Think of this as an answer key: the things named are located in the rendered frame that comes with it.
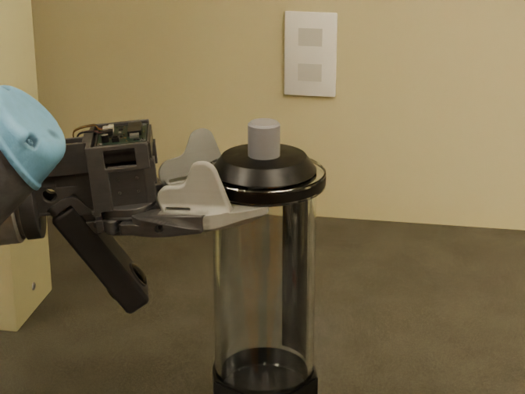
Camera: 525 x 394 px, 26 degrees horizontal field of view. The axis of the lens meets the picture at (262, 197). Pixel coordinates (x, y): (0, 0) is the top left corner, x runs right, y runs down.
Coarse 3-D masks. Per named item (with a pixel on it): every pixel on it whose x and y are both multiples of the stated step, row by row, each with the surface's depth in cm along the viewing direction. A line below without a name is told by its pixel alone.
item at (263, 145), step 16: (256, 128) 97; (272, 128) 97; (256, 144) 97; (272, 144) 97; (224, 160) 98; (240, 160) 98; (256, 160) 98; (272, 160) 98; (288, 160) 98; (304, 160) 98; (224, 176) 97; (240, 176) 96; (256, 176) 95; (272, 176) 95; (288, 176) 96; (304, 176) 97
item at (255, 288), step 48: (240, 192) 95; (288, 192) 95; (240, 240) 97; (288, 240) 97; (240, 288) 99; (288, 288) 99; (240, 336) 101; (288, 336) 101; (240, 384) 102; (288, 384) 102
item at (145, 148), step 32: (96, 128) 100; (128, 128) 98; (64, 160) 96; (96, 160) 94; (128, 160) 96; (32, 192) 96; (64, 192) 97; (96, 192) 95; (128, 192) 97; (32, 224) 96; (96, 224) 97
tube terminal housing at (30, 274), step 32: (0, 0) 114; (0, 32) 115; (32, 32) 123; (0, 64) 115; (32, 64) 124; (32, 96) 124; (0, 256) 121; (32, 256) 127; (0, 288) 123; (32, 288) 128; (0, 320) 124
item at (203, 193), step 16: (192, 176) 94; (208, 176) 94; (160, 192) 96; (176, 192) 95; (192, 192) 95; (208, 192) 94; (224, 192) 94; (176, 208) 96; (192, 208) 95; (208, 208) 95; (224, 208) 94; (240, 208) 95; (256, 208) 95; (208, 224) 95; (224, 224) 95; (240, 224) 96
